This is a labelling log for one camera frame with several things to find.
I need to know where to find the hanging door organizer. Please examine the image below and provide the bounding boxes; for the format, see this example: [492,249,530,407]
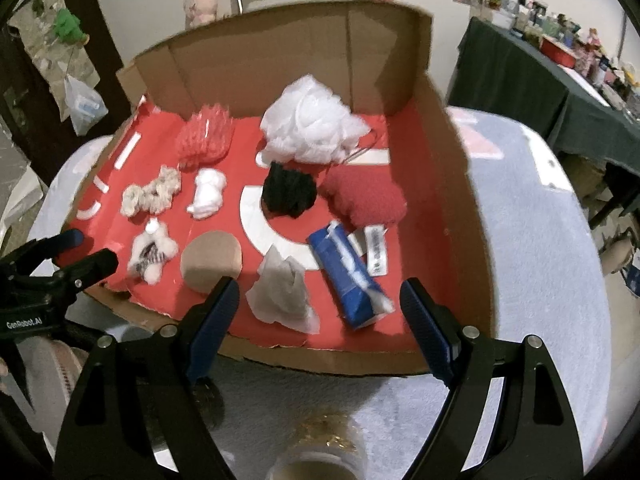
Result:
[10,0,101,106]

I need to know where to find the blue tissue pack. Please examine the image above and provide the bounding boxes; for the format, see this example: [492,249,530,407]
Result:
[306,220,396,332]

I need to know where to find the light blue fleece blanket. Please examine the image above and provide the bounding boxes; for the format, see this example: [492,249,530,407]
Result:
[27,105,613,480]

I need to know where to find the coral mesh bath loofah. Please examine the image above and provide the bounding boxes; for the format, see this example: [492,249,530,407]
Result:
[175,102,236,171]

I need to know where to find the dark brown door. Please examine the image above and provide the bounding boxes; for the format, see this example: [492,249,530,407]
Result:
[0,0,126,186]

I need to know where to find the table with dark green cloth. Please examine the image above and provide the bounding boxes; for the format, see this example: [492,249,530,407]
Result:
[447,16,640,231]

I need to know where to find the white mesh bath loofah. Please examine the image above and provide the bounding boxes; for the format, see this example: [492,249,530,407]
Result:
[260,74,373,165]

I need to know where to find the white cotton fluff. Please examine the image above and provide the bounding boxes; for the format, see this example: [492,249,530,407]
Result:
[186,167,228,221]

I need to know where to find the tan round powder puff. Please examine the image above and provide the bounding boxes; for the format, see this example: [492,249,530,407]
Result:
[180,231,243,295]

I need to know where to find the clear plastic bag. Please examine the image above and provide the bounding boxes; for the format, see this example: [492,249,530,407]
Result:
[62,75,109,137]

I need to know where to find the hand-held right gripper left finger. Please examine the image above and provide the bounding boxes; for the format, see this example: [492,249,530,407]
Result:
[52,276,240,480]

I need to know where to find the row of cosmetic bottles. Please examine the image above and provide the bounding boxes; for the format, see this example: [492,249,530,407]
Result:
[470,0,640,126]

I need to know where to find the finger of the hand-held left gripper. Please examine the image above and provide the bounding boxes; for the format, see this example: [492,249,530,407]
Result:
[0,230,85,281]
[47,249,118,311]

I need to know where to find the red bowl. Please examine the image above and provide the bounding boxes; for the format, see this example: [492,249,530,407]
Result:
[540,37,578,68]

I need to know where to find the white plush toy plaid bow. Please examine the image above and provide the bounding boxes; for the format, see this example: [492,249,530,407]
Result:
[126,217,180,283]

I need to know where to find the cardboard box red inside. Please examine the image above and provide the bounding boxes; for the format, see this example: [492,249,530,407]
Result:
[75,0,497,377]

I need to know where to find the grey cloth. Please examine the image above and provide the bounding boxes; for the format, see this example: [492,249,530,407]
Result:
[245,245,321,335]

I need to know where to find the green plush toy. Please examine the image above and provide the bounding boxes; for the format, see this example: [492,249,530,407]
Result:
[52,7,91,46]

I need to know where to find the red plush heart pillow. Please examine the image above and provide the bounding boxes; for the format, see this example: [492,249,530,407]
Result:
[317,165,407,278]

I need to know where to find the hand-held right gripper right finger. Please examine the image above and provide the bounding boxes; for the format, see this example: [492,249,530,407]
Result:
[400,278,586,480]

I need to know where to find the small clear plastic jar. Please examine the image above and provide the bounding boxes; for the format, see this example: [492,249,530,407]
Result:
[265,410,366,480]

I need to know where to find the cream knitted scrunchie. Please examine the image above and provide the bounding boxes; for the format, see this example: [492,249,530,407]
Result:
[121,165,182,218]

